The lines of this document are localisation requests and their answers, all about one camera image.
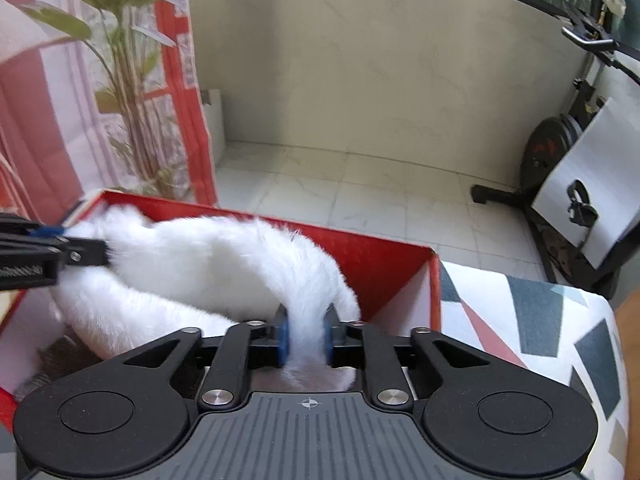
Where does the white foam board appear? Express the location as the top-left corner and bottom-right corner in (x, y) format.
(533, 99), (639, 268)

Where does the geometric patterned tablecloth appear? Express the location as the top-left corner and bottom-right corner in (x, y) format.
(440, 262), (629, 479)

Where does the black exercise bike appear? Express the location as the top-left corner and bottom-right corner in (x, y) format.
(470, 1), (640, 298)

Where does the printed living room backdrop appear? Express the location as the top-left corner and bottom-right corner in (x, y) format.
(1, 0), (218, 222)

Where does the grey knitted cloth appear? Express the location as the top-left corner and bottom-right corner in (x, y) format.
(14, 334), (102, 402)

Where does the white fluffy plush cloth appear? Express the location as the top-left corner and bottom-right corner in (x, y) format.
(52, 205), (360, 392)

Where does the red strawberry cardboard box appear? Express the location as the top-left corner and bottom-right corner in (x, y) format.
(1, 190), (440, 429)

